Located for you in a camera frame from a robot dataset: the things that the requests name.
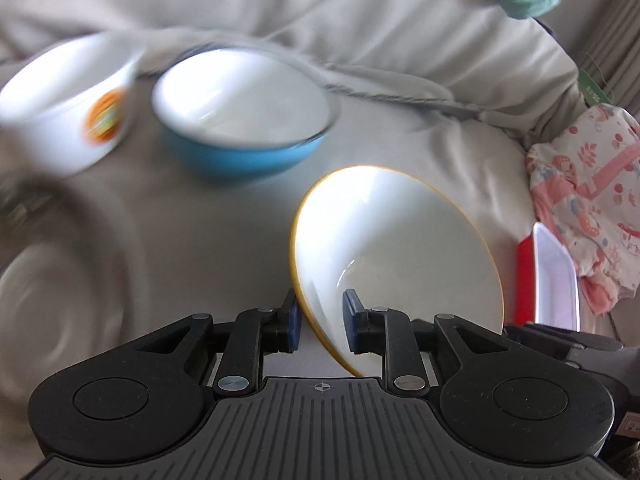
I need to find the green tag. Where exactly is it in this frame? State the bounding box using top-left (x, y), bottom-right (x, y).
top-left (577, 67), bottom-right (608, 107)

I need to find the grey blanket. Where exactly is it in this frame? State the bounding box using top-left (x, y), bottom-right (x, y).
top-left (0, 0), bottom-right (596, 376)

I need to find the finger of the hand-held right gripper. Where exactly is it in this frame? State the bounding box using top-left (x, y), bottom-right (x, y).
top-left (502, 324), bottom-right (586, 356)

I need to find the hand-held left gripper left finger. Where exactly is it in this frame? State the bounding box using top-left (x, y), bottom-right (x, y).
top-left (117, 287), bottom-right (303, 399)

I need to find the red rectangular dish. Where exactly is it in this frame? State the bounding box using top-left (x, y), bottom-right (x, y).
top-left (512, 222), bottom-right (582, 332)

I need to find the blue bowl white inside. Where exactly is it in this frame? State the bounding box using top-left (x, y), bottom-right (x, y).
top-left (150, 47), bottom-right (342, 181)

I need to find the yellow-rimmed white bowl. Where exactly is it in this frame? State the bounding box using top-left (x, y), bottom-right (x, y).
top-left (289, 165), bottom-right (505, 378)

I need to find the pink printed cloth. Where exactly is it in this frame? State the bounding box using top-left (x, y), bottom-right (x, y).
top-left (525, 104), bottom-right (640, 316)

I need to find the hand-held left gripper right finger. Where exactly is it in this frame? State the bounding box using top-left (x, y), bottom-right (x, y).
top-left (341, 289), bottom-right (531, 399)

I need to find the white bowl with orange print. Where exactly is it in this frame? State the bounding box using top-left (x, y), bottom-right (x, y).
top-left (0, 32), bottom-right (148, 178)

